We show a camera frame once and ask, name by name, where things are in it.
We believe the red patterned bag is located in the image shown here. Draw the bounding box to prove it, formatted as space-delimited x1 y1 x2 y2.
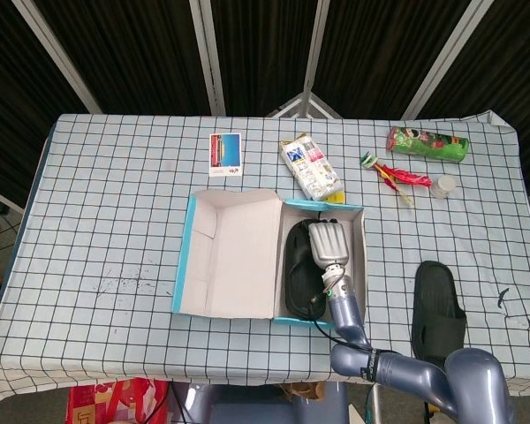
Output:
66 377 171 424

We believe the red yellow feather shuttlecock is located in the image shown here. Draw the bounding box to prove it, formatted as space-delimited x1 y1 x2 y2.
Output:
360 152 433 208

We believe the light blue cardboard shoe box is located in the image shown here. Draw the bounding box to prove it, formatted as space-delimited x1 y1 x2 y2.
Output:
170 187 368 331

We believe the white triangular metal foot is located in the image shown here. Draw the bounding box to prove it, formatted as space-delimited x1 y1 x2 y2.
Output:
267 90 344 119

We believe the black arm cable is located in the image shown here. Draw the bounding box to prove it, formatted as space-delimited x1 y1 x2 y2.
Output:
307 293 344 344

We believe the green chip can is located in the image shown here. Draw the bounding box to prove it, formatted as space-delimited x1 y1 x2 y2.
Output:
385 125 471 163

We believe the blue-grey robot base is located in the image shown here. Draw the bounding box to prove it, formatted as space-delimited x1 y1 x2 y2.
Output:
171 382 350 424

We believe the small white plastic jar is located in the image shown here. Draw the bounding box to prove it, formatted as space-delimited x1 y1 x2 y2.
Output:
431 174 458 200

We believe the black folding screen white frame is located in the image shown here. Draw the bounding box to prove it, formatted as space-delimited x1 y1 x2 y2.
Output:
0 0 530 213

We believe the blue and red postcard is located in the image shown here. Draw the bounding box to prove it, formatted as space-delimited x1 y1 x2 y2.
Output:
208 132 243 178

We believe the grey metal frame leg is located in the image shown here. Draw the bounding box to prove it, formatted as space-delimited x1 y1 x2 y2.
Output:
364 383 383 424

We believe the light blue checked tablecloth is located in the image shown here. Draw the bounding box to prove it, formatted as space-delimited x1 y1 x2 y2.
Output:
0 112 530 402

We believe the black rubber slipper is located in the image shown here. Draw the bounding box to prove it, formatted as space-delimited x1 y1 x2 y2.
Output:
411 260 468 368
284 218 332 320

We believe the brown paper bag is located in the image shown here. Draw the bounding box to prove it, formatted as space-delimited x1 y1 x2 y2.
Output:
277 382 327 403

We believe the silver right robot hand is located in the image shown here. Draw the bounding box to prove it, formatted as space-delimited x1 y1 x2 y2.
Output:
307 222 353 271

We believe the white printed snack package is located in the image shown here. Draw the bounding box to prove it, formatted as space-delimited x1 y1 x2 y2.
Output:
278 135 346 204

